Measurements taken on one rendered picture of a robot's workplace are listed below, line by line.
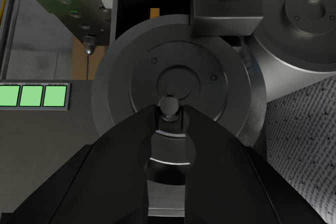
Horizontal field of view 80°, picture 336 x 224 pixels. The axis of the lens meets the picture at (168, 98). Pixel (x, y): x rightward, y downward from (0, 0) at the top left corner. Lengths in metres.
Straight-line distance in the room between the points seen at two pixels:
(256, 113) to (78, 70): 2.62
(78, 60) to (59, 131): 2.22
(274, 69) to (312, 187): 0.18
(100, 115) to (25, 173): 0.44
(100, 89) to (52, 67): 3.33
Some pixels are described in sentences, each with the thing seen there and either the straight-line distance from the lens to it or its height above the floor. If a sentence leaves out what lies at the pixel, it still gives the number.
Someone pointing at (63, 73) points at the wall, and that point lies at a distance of 3.42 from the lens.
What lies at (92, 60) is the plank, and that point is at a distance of 2.65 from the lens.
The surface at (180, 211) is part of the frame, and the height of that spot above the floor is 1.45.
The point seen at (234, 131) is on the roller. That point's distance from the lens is 0.16.
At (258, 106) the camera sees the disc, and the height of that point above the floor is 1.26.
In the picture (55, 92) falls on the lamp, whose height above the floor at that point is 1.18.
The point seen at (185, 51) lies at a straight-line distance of 0.16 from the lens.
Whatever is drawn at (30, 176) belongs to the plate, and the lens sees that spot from 0.60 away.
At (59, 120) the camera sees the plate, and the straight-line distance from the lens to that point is 0.57.
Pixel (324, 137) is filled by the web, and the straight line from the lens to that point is 0.31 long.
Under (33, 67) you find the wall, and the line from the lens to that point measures 3.61.
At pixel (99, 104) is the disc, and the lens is 0.18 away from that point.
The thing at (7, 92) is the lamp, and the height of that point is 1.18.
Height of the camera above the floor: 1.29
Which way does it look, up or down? 12 degrees down
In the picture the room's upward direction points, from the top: 179 degrees counter-clockwise
